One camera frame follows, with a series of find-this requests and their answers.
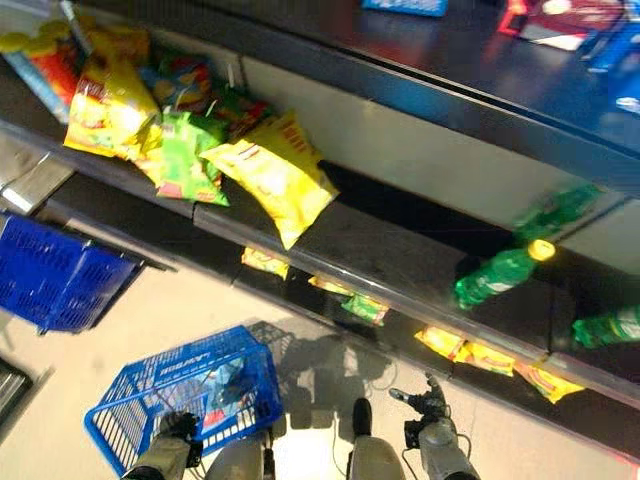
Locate blue flat box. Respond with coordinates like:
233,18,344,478
361,0,450,18

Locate black right wrist clamp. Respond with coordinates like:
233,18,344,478
402,419,425,450

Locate crumpled yellow snack bag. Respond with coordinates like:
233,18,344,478
83,23,152,69

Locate dark blue plastic shopping basket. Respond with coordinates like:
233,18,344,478
0,211,145,335

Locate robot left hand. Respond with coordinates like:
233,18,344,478
158,410,200,445

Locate robot left leg silver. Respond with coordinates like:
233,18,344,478
203,432,277,480

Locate robot leg silver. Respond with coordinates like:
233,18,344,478
203,432,277,480
346,397,407,480

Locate colourful snack bag in basket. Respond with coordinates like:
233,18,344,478
197,357,249,429

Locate blue green chips bag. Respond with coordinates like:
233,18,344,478
138,53,217,117

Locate red box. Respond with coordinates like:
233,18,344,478
496,0,632,53

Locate white shelf back panel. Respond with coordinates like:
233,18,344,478
149,29,640,261

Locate light blue plastic shopping basket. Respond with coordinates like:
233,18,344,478
83,324,285,477

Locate red green snack bag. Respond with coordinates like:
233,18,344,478
212,92,275,141

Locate green bottle yellow cap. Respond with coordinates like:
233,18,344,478
451,238,558,312

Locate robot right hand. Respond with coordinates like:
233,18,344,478
388,371,450,427

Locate robot right leg silver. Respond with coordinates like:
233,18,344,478
346,397,407,480

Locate large yellow chips bag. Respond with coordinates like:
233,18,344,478
198,109,342,251

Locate red yellow snack bag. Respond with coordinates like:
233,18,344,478
0,13,97,125

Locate yellow chips bag red logo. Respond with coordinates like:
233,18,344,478
63,53,165,162

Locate blue white package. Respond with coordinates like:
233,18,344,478
579,18,640,117

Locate green plastic bottle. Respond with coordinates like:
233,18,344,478
571,304,640,350
512,183,603,243

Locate small yellow snack pack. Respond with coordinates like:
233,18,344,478
513,360,586,405
453,341,517,378
240,246,291,281
414,326,467,362
307,275,355,297

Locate small green snack pack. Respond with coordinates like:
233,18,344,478
340,293,391,328

